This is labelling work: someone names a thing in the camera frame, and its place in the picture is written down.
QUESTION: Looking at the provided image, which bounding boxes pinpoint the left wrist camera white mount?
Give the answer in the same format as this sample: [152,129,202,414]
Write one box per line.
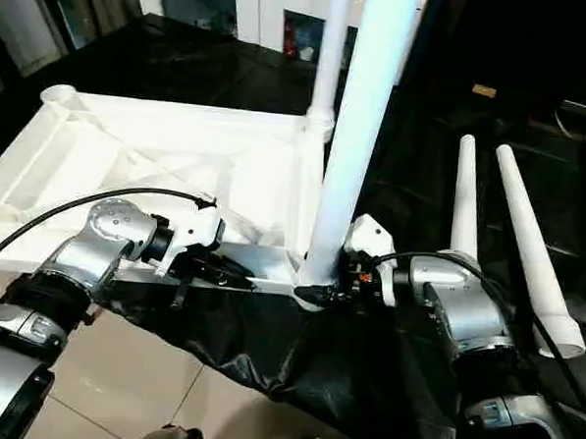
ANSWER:
[153,191,228,282]

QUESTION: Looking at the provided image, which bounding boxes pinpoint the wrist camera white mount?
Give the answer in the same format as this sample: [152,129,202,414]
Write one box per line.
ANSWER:
[341,211,401,310]
[153,191,228,282]

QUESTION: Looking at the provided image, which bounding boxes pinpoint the black table mat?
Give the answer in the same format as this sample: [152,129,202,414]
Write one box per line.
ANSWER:
[0,5,586,439]

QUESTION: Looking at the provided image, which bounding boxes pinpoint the white plastic table leg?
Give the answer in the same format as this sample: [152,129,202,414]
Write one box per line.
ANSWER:
[483,144,586,362]
[293,0,432,293]
[450,133,487,264]
[303,0,355,145]

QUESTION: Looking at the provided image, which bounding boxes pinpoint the white plastic table top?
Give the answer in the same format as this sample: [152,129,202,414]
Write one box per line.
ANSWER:
[0,81,341,315]

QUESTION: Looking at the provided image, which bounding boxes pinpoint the white glass-door cabinet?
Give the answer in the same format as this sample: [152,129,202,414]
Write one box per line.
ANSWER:
[128,0,424,66]

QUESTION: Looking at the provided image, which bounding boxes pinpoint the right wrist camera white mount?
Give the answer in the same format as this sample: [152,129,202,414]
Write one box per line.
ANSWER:
[341,211,401,310]

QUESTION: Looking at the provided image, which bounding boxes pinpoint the grey curtain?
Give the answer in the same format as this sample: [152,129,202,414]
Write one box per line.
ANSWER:
[0,0,142,83]

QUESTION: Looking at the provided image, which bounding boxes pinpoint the dark brown round object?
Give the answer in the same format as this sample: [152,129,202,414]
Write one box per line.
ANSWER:
[141,422,204,439]

